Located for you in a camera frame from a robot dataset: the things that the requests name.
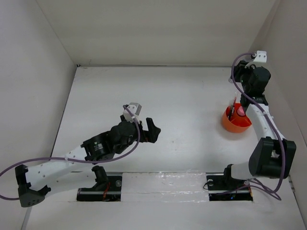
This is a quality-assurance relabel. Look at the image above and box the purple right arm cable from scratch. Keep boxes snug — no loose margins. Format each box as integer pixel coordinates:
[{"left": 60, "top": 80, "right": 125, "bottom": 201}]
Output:
[{"left": 229, "top": 52, "right": 287, "bottom": 202}]

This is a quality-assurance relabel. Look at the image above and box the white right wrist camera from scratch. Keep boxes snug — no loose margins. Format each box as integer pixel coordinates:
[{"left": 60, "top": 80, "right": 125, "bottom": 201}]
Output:
[{"left": 251, "top": 50, "right": 267, "bottom": 64}]

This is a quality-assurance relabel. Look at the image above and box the pink capped item in container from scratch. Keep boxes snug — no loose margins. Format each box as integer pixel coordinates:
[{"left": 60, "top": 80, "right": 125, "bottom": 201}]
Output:
[{"left": 236, "top": 106, "right": 245, "bottom": 116}]

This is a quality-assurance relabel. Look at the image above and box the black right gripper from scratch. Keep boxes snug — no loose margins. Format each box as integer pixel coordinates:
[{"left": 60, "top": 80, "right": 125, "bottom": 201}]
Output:
[{"left": 230, "top": 60, "right": 259, "bottom": 93}]

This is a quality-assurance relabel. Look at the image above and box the orange round stationery container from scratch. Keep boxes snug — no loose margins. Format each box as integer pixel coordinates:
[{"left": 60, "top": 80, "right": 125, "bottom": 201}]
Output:
[{"left": 221, "top": 103, "right": 252, "bottom": 133}]

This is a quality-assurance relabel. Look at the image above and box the dark red pen refill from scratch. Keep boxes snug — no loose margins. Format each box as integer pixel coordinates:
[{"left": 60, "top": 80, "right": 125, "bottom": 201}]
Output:
[{"left": 233, "top": 91, "right": 238, "bottom": 106}]

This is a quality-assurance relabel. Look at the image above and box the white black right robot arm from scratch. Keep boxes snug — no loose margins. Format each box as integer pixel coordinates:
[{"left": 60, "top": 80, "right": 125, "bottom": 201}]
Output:
[{"left": 222, "top": 60, "right": 296, "bottom": 189}]

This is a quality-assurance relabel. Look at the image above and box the red ink pen refill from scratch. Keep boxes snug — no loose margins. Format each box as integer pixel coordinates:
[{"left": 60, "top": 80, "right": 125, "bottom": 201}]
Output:
[{"left": 228, "top": 100, "right": 236, "bottom": 121}]

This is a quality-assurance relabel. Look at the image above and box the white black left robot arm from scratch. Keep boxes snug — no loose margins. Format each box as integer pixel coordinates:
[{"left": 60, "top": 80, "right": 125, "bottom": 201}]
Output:
[{"left": 15, "top": 115, "right": 161, "bottom": 207}]

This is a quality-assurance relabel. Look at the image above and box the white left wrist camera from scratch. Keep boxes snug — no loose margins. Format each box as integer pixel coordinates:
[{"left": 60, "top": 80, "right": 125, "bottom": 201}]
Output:
[{"left": 123, "top": 103, "right": 142, "bottom": 124}]

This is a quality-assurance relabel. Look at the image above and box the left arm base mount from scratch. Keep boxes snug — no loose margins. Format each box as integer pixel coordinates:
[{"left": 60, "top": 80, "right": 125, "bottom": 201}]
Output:
[{"left": 76, "top": 166, "right": 122, "bottom": 202}]

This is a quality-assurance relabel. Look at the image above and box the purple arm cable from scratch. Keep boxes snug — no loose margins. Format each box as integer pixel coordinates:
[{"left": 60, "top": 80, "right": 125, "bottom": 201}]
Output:
[
  {"left": 229, "top": 52, "right": 287, "bottom": 202},
  {"left": 0, "top": 105, "right": 142, "bottom": 201}
]

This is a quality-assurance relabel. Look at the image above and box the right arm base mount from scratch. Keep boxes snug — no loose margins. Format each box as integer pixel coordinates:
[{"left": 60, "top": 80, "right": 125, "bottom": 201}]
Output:
[{"left": 203, "top": 168, "right": 253, "bottom": 201}]

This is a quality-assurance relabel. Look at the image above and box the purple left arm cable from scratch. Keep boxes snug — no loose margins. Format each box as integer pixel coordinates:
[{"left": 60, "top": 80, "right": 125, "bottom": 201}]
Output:
[{"left": 0, "top": 105, "right": 142, "bottom": 201}]

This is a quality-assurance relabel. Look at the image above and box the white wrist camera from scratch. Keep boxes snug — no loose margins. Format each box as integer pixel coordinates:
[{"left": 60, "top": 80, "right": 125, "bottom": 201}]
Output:
[
  {"left": 251, "top": 50, "right": 267, "bottom": 64},
  {"left": 123, "top": 103, "right": 142, "bottom": 124}
]

